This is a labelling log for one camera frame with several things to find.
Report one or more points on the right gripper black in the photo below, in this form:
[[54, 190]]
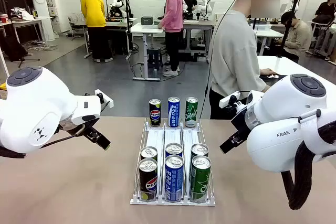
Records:
[[241, 124]]

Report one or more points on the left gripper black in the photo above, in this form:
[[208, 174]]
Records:
[[90, 127]]

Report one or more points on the black Pepsi can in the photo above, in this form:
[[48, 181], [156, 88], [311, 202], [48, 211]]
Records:
[[148, 152], [155, 113], [148, 182]]

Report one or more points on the blue Pocari Sweat can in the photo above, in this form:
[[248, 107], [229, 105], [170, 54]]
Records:
[[173, 112], [173, 182], [174, 149]]

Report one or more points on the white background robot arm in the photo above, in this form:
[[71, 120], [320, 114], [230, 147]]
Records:
[[207, 2], [119, 1]]

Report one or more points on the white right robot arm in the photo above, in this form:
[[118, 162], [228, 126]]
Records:
[[288, 103]]

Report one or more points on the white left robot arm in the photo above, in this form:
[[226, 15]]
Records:
[[31, 108]]

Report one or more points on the person's right forearm grey sleeve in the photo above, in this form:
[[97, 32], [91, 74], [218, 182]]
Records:
[[262, 81]]

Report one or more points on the person in grey sweater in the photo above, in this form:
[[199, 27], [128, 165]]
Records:
[[231, 51]]

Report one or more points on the seated person in beige jacket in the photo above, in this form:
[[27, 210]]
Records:
[[296, 35]]

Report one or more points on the person in yellow hoodie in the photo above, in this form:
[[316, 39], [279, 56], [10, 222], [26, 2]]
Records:
[[92, 9]]

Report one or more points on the person in pink hoodie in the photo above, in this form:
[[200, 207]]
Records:
[[173, 11]]

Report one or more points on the standing person in black shirt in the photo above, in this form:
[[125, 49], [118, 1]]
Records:
[[190, 1]]

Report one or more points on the person in black with headphones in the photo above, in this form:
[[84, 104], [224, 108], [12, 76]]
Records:
[[325, 9]]

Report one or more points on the person's right hand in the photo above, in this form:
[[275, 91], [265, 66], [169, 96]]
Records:
[[267, 72]]

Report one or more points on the green Chilsung cider can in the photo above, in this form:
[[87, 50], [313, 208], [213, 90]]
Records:
[[191, 113], [200, 183], [199, 149]]

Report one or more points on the white can dispenser rack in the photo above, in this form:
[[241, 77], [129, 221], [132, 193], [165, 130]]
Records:
[[155, 136]]

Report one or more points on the white computer mouse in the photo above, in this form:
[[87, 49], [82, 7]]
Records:
[[273, 76]]

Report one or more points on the large white rounded table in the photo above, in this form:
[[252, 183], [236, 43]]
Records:
[[288, 64]]

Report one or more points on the dark plastic stool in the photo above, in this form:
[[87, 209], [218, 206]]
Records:
[[154, 56]]

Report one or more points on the yellow plastic crate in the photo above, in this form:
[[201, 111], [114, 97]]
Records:
[[2, 86]]

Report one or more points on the white desk with grey legs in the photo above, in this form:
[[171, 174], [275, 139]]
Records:
[[267, 33]]

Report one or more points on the white standing desk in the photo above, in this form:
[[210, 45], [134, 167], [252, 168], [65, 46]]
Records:
[[136, 29]]

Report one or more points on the grey workbench desk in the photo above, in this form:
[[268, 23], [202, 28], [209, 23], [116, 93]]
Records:
[[118, 23]]

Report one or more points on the black bag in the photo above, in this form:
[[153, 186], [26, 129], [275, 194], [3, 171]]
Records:
[[13, 49]]

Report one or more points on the grey plastic basket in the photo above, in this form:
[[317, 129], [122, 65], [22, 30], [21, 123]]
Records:
[[147, 22]]

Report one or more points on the cluttered grey side table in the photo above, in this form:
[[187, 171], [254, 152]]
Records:
[[26, 21]]

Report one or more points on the black tripod pole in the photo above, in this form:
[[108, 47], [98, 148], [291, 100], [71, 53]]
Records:
[[296, 5]]

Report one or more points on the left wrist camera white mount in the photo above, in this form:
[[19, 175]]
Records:
[[106, 100]]

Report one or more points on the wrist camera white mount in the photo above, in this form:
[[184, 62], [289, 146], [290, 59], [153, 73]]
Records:
[[106, 100], [228, 100]]

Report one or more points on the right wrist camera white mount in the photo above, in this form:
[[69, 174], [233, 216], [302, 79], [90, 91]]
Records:
[[228, 100]]

